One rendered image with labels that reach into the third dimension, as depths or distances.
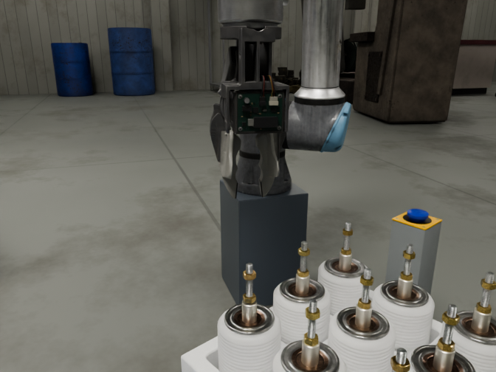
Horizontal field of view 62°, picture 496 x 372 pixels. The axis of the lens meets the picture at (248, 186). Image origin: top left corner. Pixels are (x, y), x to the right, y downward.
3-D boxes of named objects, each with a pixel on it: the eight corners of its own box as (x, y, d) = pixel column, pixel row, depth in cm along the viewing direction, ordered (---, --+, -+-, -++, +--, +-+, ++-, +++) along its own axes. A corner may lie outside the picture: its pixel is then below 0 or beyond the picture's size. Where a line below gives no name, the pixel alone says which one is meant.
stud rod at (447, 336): (446, 362, 52) (455, 309, 49) (438, 357, 52) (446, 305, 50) (449, 357, 52) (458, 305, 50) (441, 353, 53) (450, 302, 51)
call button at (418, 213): (402, 221, 83) (403, 211, 83) (412, 215, 86) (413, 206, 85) (421, 226, 80) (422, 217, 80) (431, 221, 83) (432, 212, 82)
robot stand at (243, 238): (221, 277, 123) (219, 179, 113) (278, 267, 128) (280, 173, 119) (239, 311, 106) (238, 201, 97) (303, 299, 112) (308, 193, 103)
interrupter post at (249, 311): (255, 314, 64) (255, 296, 63) (259, 324, 62) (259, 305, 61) (239, 317, 63) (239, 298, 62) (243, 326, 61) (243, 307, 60)
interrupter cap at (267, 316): (266, 302, 67) (266, 299, 67) (281, 332, 60) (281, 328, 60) (219, 310, 65) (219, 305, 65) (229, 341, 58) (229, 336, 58)
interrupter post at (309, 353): (297, 364, 54) (298, 343, 53) (305, 353, 56) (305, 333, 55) (314, 372, 52) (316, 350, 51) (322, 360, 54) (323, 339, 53)
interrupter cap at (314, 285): (328, 284, 72) (328, 280, 72) (321, 308, 65) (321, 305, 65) (285, 277, 74) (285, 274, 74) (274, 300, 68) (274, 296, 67)
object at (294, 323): (328, 365, 78) (334, 280, 73) (320, 405, 70) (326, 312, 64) (278, 354, 81) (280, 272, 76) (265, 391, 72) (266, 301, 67)
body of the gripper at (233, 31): (224, 139, 47) (221, 24, 43) (217, 126, 55) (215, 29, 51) (290, 137, 48) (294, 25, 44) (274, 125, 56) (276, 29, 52)
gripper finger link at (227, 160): (215, 208, 51) (225, 133, 48) (212, 193, 56) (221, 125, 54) (240, 210, 52) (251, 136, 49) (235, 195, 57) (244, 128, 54)
